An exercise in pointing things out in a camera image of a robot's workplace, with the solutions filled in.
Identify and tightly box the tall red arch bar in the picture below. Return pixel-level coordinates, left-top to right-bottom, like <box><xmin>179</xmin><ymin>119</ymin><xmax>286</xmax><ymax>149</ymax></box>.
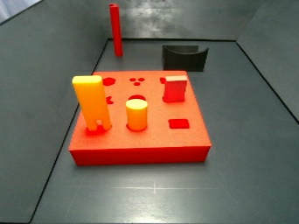
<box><xmin>108</xmin><ymin>3</ymin><xmax>123</xmax><ymax>57</ymax></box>

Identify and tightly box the red foam peg board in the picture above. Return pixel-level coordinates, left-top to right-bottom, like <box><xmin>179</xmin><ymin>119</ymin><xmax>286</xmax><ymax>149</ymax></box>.
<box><xmin>69</xmin><ymin>71</ymin><xmax>211</xmax><ymax>165</ymax></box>

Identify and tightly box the black arch block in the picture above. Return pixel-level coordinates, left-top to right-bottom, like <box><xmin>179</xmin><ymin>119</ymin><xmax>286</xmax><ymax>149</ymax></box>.
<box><xmin>163</xmin><ymin>45</ymin><xmax>209</xmax><ymax>72</ymax></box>

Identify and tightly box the yellow cylinder peg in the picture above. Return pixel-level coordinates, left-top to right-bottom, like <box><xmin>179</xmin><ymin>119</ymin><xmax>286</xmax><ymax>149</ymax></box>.
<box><xmin>125</xmin><ymin>99</ymin><xmax>148</xmax><ymax>131</ymax></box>

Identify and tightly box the red rectangular block peg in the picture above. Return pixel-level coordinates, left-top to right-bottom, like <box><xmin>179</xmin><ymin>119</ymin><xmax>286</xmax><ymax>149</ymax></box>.
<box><xmin>163</xmin><ymin>75</ymin><xmax>187</xmax><ymax>102</ymax></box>

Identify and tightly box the tall yellow slotted block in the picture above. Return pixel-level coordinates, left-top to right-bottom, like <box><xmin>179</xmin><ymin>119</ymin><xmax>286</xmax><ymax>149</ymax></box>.
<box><xmin>72</xmin><ymin>75</ymin><xmax>112</xmax><ymax>130</ymax></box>

